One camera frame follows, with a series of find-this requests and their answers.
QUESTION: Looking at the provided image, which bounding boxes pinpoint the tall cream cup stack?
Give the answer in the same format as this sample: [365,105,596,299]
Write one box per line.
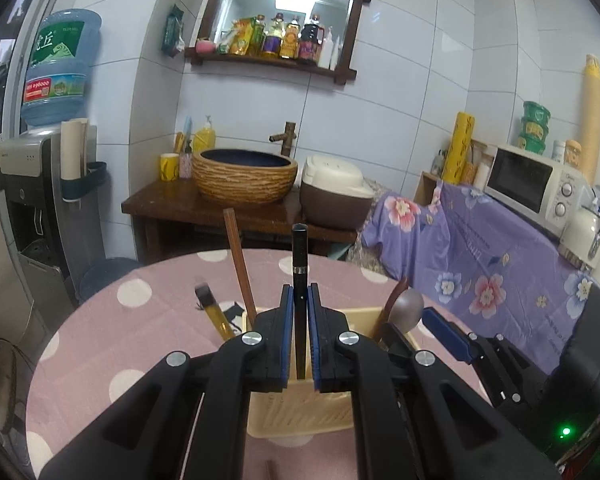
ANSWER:
[578,53,600,187]

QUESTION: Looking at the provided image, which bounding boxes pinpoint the toothbrushes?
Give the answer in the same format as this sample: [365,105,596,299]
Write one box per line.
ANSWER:
[174,115,194,155]

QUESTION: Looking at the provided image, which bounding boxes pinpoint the aluminium frame window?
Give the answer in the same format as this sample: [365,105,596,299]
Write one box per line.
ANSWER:
[0,0,63,142]

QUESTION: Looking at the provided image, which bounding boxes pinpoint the white electric kettle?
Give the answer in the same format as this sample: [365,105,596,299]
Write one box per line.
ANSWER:
[559,207,600,270]

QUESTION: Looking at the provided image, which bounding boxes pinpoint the brown wooden chopstick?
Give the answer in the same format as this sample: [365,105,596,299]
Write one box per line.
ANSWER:
[223,207,259,327]

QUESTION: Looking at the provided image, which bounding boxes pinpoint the white squeeze bottle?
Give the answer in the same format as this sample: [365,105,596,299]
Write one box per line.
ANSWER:
[320,26,344,71]

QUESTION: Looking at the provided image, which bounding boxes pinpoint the dark wooden counter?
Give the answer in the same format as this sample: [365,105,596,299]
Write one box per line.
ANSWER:
[121,179,362,267]

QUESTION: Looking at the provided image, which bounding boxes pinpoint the green hanging packet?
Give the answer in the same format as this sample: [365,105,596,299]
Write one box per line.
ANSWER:
[160,3,186,59]

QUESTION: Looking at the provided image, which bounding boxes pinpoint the yellow lidded jar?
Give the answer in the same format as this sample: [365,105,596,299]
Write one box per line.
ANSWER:
[564,139,584,169]

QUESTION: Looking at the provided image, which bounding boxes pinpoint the yellow soap pump bottle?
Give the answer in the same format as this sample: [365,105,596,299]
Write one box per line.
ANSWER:
[192,114,217,154]

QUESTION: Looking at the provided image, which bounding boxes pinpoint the small floral bottle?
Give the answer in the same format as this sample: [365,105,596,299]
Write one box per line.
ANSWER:
[178,142,194,180]

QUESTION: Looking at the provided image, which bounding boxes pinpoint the dark soy sauce bottle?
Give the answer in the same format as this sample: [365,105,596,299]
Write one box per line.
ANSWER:
[297,13,324,65]

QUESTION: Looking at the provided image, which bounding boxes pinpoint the pink polka-dot tablecloth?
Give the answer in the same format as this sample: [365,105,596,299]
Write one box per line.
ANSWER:
[24,247,493,480]

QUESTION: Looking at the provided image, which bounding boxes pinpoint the brown wooden spoon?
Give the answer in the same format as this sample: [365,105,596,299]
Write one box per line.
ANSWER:
[370,276,410,344]

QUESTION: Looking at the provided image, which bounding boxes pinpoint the white paper cup stack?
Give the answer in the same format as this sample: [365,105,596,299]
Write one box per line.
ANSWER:
[60,118,90,181]

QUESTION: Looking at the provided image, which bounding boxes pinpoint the wooden framed mirror shelf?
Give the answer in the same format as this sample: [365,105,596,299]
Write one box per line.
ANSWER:
[184,0,374,87]

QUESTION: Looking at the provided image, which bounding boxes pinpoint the grey water dispenser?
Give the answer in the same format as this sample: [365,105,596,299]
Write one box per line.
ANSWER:
[0,127,107,307]

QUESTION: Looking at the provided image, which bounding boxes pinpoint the woven pattern sink basin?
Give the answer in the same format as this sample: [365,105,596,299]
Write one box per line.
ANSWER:
[191,148,300,210]

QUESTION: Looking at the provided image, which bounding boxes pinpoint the blue water jug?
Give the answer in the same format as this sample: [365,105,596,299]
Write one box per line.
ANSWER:
[20,8,103,129]

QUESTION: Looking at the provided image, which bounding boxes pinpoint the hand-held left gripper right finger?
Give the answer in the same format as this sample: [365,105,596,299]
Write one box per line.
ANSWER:
[307,282,562,480]

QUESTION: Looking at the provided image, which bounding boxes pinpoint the grey metal spoon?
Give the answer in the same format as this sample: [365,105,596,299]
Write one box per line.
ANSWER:
[387,287,425,347]

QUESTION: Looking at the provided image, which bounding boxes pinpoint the purple label sauce bottle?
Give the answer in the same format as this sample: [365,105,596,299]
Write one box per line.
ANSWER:
[262,12,286,59]

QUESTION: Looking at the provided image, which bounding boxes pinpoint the yellow patterned roll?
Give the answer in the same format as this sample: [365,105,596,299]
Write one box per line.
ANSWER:
[440,111,476,185]

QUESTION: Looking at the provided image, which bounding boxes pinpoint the light wooden box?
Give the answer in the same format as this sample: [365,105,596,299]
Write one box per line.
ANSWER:
[412,169,442,206]

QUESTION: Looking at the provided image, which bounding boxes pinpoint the purple floral cloth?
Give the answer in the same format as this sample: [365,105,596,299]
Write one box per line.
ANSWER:
[346,179,600,377]

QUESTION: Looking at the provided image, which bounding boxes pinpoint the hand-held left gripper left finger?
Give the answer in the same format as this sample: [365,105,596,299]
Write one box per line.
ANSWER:
[37,283,294,480]

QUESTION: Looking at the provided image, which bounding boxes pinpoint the cream plastic utensil holder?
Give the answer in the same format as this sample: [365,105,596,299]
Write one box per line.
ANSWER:
[241,305,422,439]

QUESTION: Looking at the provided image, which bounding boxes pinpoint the bronze faucet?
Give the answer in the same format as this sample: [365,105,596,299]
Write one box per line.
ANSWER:
[268,120,299,158]

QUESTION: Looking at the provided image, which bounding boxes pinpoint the brown white rice cooker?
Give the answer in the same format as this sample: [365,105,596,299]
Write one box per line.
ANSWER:
[298,155,376,233]

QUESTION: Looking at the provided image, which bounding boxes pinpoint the yellow green snack bag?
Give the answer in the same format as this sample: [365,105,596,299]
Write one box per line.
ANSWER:
[218,16,255,56]

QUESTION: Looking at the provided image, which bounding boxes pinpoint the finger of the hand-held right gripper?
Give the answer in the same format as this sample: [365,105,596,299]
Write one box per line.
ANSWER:
[378,322,422,357]
[422,308,529,407]

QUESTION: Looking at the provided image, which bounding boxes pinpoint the yellow cup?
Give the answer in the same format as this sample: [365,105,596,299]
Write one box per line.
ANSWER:
[159,152,181,182]

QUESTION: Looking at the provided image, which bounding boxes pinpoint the amber sauce bottle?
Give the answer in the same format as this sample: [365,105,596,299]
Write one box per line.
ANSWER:
[280,14,301,60]

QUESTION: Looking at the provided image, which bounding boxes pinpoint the white microwave oven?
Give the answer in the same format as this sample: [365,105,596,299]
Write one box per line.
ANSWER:
[483,142,594,234]

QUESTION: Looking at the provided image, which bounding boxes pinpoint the teal cup holder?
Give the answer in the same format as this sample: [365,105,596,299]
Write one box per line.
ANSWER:
[61,161,108,201]

